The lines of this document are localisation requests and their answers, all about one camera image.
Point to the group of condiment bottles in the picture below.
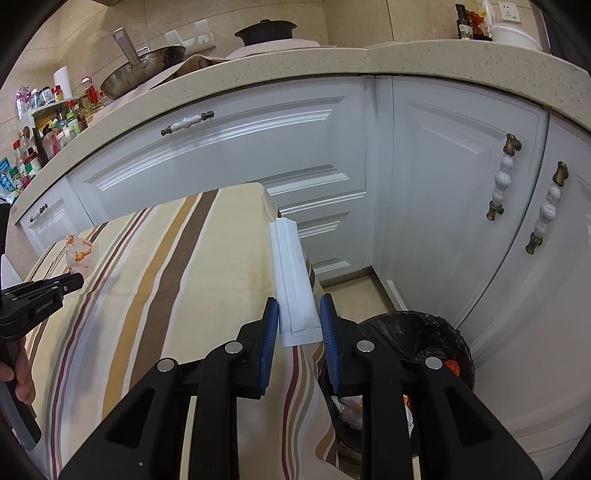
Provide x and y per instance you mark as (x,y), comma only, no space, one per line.
(51,134)

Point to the small clear orange-dotted wrapper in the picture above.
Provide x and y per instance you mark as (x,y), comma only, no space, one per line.
(81,251)

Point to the white wall socket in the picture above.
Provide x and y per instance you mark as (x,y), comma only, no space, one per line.
(509,12)

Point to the beige stove cover cloth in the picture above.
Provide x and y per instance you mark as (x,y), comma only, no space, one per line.
(198,62)

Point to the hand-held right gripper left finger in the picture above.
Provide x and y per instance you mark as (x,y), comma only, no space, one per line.
(270,346)

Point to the metal wok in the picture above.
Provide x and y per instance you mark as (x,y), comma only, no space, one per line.
(138,69)

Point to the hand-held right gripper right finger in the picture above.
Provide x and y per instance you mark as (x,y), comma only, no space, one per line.
(328,346)

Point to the waste bin with black liner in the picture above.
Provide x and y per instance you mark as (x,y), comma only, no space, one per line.
(415,332)

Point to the white wall hook rack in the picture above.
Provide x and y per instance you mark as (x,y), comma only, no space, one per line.
(191,40)

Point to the white paper towel roll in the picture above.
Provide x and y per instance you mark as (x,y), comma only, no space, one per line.
(63,83)

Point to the white cooker pot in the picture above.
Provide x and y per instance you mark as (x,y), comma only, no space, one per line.
(515,36)

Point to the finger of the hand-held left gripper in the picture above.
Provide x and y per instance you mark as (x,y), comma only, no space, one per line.
(69,280)

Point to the person's left hand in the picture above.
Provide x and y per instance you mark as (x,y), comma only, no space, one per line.
(25,387)

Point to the speckled beige countertop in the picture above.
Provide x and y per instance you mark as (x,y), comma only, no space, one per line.
(323,64)

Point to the red seasoning packets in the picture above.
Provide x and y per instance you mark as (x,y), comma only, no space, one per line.
(481,25)

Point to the black pot lid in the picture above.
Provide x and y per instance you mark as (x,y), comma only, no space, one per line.
(265,32)

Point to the long white powder sachet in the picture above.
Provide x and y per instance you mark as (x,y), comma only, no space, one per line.
(293,286)

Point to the dark sauce bottle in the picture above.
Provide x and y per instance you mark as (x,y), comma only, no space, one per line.
(463,23)

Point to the white kitchen cabinet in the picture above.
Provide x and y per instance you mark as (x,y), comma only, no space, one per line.
(415,207)

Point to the striped tablecloth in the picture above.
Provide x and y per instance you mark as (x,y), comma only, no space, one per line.
(152,286)

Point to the blue snack packet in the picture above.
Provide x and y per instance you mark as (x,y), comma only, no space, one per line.
(6,177)

